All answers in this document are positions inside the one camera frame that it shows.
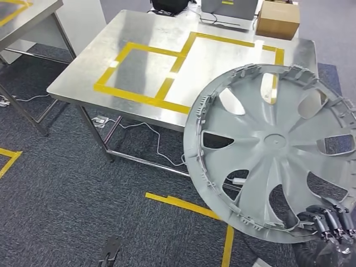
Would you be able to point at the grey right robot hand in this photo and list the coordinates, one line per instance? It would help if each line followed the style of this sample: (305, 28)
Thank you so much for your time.
(336, 228)

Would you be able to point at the grey plastic wheel hubcap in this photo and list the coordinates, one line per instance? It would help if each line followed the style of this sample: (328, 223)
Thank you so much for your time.
(275, 142)

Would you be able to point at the steel workbench table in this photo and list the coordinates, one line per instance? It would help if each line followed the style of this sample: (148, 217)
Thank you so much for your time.
(83, 81)

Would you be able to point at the long white power strip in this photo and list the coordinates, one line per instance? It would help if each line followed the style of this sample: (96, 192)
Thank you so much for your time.
(239, 181)

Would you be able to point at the brown cardboard box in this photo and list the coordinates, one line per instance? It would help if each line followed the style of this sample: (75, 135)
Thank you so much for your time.
(277, 20)

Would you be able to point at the grey laptop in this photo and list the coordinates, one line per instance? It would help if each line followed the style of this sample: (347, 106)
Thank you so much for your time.
(231, 9)

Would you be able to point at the white desk with electronics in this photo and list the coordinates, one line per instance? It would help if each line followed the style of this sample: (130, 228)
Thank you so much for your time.
(194, 18)

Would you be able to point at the black zip bag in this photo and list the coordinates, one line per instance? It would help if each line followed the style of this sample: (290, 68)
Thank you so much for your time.
(170, 5)

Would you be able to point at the steel side table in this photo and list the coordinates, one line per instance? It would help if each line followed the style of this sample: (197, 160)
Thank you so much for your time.
(33, 18)

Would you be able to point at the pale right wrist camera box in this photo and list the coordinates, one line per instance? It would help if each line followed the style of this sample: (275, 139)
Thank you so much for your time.
(259, 263)

